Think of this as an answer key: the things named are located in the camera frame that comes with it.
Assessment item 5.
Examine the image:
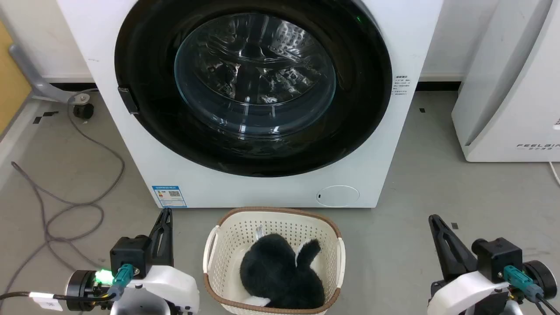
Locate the round black glass washer door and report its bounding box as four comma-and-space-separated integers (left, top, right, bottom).
114, 0, 393, 178

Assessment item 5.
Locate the grey floor cable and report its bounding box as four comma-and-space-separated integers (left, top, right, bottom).
0, 88, 126, 302

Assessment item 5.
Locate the grey chair leg with caster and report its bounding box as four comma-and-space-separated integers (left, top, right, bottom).
9, 44, 73, 104

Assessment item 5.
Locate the small text warning sticker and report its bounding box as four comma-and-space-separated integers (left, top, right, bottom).
393, 75, 411, 97

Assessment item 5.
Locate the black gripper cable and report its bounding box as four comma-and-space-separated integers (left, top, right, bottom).
503, 265, 560, 315
0, 263, 134, 312

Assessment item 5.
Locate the black garment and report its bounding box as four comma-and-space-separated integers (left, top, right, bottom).
239, 233, 326, 309

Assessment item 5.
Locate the blue energy label sticker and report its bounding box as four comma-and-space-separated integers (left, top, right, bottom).
152, 185, 188, 208

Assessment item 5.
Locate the white air purifier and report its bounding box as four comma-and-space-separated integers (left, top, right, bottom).
451, 0, 560, 163

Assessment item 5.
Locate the round white filter cover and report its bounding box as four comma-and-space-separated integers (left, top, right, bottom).
316, 185, 360, 207

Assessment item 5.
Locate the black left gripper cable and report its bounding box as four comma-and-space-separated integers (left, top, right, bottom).
0, 263, 134, 312

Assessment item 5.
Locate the white front-load washing machine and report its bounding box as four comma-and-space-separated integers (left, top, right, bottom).
56, 0, 445, 209

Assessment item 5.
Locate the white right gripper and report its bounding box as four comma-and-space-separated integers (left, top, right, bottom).
427, 214, 525, 315

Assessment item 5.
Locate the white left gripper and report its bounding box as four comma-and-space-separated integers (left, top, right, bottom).
109, 209, 200, 315

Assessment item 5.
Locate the white perforated laundry basket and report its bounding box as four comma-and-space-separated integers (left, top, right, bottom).
203, 207, 346, 315

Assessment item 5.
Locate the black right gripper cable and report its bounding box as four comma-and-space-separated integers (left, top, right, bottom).
503, 265, 560, 315

